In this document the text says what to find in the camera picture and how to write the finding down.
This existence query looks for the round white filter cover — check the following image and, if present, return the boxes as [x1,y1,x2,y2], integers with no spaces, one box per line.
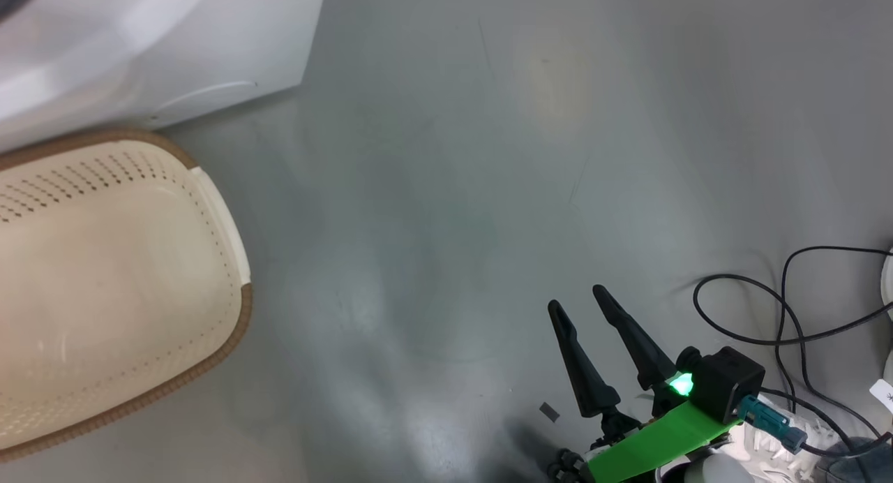
[150,80,259,122]

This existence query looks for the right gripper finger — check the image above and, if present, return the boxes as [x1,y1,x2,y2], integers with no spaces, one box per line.
[548,300,622,418]
[593,285,677,392]

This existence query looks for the cream perforated laundry basket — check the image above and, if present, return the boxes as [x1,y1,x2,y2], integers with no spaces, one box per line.
[0,128,253,463]

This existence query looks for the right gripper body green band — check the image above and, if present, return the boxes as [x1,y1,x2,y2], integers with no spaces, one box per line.
[548,401,740,483]

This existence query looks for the white front-load washing machine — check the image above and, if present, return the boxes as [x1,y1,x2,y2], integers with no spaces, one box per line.
[0,0,329,153]

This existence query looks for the teal right camera connector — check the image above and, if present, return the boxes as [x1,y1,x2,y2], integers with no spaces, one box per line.
[737,394,809,451]

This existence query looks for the black cable with white tag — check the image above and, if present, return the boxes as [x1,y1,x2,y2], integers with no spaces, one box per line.
[773,246,893,456]

